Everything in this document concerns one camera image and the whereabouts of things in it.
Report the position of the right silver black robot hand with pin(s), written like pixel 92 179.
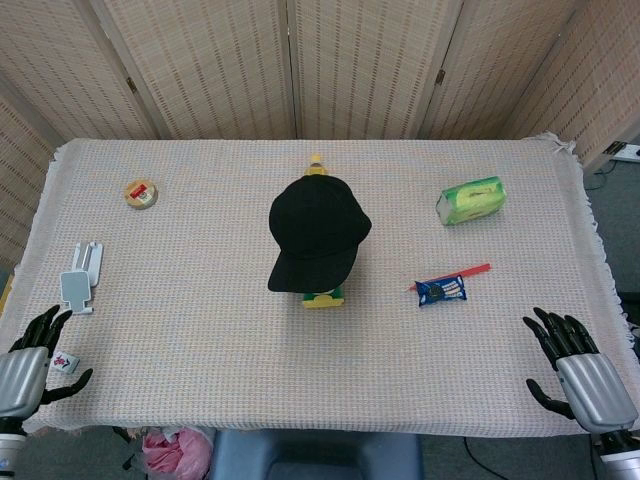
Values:
pixel 595 390

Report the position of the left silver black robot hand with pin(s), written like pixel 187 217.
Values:
pixel 20 380

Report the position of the black baseball cap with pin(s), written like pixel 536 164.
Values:
pixel 315 225

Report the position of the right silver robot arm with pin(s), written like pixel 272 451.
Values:
pixel 617 457

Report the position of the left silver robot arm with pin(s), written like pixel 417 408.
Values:
pixel 10 445

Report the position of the white mahjong tile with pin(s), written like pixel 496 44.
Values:
pixel 65 362

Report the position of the white folding phone stand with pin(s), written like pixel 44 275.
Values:
pixel 77 287

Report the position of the red pen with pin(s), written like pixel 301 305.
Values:
pixel 475 270

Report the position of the pink plastic bag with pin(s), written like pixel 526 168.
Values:
pixel 175 452

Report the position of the blue Oreo cookie pack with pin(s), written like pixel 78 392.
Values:
pixel 442 292

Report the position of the round beige tape roll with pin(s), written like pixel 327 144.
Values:
pixel 141 195

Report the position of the green tissue pack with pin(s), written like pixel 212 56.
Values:
pixel 472 200

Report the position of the white power strip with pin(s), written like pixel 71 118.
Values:
pixel 627 151

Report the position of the beige woven tablecloth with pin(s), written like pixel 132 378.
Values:
pixel 320 360

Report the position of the blue padded seat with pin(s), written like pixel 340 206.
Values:
pixel 320 455

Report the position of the green yellow plastic container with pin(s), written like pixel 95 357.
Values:
pixel 325 301

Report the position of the yellow capped bottle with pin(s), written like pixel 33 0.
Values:
pixel 316 167

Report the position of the woven folding screen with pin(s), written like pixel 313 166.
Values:
pixel 210 65

